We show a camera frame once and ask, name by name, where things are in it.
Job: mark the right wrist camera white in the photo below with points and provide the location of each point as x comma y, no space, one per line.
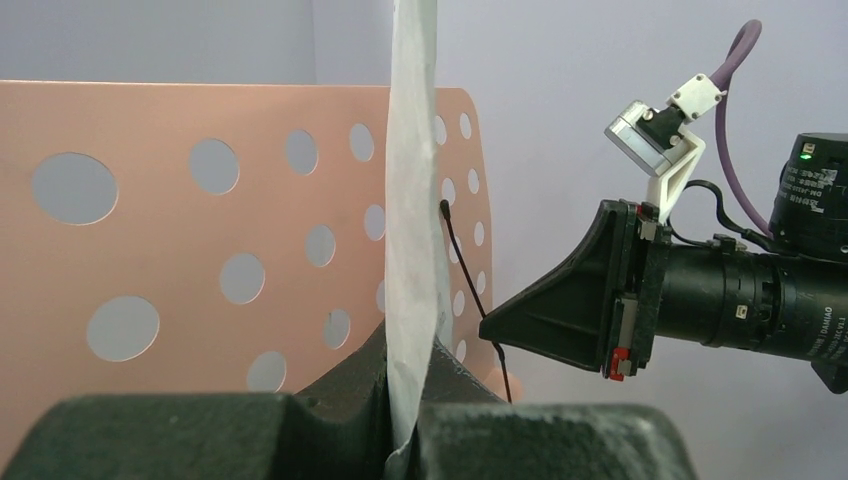
660,142

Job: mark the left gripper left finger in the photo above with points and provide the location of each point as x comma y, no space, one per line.
336,428

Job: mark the pink music stand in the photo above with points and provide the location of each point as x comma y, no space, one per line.
161,237

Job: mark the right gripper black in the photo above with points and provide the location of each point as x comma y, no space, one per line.
598,309

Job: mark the sheet music page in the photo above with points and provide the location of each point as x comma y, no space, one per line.
416,281

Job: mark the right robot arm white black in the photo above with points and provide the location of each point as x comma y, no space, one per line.
784,294

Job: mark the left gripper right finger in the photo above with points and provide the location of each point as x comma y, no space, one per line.
465,431

